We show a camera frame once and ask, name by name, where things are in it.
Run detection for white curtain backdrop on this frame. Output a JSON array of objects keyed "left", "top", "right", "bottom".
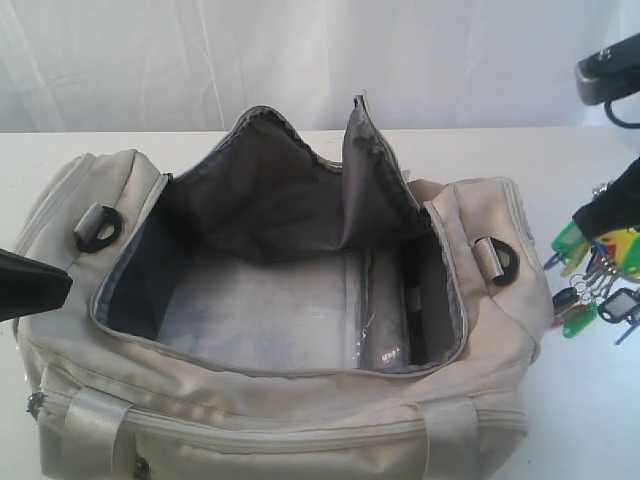
[{"left": 1, "top": 1, "right": 639, "bottom": 132}]

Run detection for beige fabric duffel bag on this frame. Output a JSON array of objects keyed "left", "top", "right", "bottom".
[{"left": 13, "top": 97, "right": 552, "bottom": 479}]

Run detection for colourful key tag bunch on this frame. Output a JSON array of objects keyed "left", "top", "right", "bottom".
[{"left": 544, "top": 221, "right": 639, "bottom": 346}]

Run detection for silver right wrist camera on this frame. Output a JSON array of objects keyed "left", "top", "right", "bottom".
[{"left": 575, "top": 34, "right": 639, "bottom": 106}]

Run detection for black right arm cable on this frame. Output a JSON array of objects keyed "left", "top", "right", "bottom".
[{"left": 602, "top": 97, "right": 640, "bottom": 129}]

